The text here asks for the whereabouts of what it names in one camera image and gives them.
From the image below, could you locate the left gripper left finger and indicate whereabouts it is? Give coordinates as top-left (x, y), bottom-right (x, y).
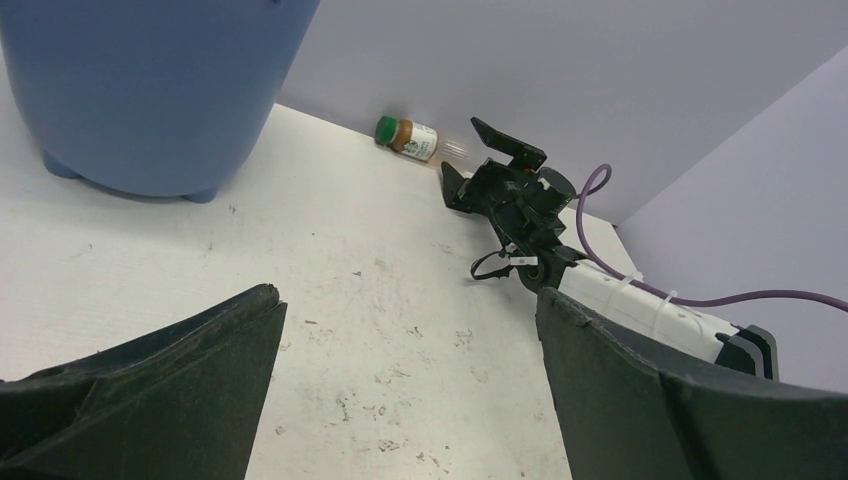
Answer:
top-left (1, 284), bottom-right (287, 479)

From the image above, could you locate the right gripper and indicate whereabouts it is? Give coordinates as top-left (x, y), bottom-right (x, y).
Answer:
top-left (440, 117), bottom-right (567, 249)

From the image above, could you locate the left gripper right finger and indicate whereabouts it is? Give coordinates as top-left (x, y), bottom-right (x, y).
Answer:
top-left (536, 287), bottom-right (847, 479)

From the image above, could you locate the green cap brown bottle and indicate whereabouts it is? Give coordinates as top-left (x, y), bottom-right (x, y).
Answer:
top-left (373, 115), bottom-right (471, 171)

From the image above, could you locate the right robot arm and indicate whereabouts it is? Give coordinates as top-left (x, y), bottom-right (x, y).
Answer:
top-left (441, 117), bottom-right (779, 380)

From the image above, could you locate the blue plastic bin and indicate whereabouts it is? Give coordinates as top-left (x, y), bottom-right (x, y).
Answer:
top-left (1, 0), bottom-right (318, 203)

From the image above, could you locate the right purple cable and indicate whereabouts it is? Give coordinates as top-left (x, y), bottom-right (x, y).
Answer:
top-left (574, 163), bottom-right (848, 314)

